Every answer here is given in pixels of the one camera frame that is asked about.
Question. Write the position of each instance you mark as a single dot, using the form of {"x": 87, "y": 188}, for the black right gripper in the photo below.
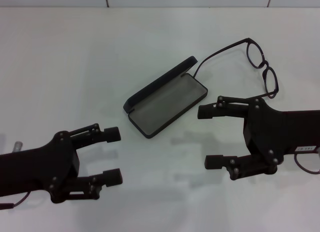
{"x": 275, "y": 131}

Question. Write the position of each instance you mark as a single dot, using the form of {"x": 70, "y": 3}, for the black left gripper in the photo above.
{"x": 45, "y": 167}

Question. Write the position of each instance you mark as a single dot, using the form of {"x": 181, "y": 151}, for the black glasses case grey lining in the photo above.
{"x": 170, "y": 101}

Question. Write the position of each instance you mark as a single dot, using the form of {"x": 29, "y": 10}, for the black round-lens glasses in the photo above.
{"x": 265, "y": 65}

